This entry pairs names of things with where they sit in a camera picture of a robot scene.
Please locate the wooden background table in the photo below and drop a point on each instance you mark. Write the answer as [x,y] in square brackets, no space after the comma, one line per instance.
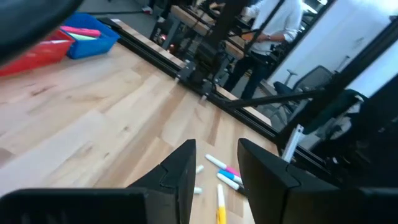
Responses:
[189,23]

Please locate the blue fine-tip marker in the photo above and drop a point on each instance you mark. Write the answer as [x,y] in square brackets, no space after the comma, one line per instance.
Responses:
[228,175]

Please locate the pink highlighter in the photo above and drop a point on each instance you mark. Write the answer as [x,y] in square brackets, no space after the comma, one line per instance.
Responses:
[81,31]

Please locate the person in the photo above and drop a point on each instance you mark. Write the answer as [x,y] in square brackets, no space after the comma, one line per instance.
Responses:
[273,21]

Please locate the yellow fine-tip marker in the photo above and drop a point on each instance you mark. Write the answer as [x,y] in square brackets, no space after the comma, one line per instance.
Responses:
[221,214]

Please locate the blue plastic basket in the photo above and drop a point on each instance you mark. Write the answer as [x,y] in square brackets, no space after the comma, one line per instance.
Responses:
[90,49]

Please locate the black fine-tip marker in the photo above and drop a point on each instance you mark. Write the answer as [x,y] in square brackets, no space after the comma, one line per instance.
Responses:
[227,181]

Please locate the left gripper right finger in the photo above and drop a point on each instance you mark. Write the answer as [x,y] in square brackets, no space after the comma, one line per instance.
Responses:
[295,202]

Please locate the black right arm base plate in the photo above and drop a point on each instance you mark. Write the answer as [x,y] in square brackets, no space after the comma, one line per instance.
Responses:
[189,73]

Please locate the grey office chair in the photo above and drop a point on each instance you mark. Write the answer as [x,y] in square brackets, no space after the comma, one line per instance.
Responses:
[311,79]

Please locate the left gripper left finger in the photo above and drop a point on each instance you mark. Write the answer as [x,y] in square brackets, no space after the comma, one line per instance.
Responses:
[149,205]

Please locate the red plastic basket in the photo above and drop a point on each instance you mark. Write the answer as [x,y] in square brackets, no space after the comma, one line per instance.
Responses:
[37,57]

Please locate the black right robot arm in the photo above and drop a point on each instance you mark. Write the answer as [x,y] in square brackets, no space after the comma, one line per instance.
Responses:
[228,21]

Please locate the white aluminium post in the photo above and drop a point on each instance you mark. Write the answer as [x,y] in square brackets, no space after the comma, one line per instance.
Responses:
[293,141]

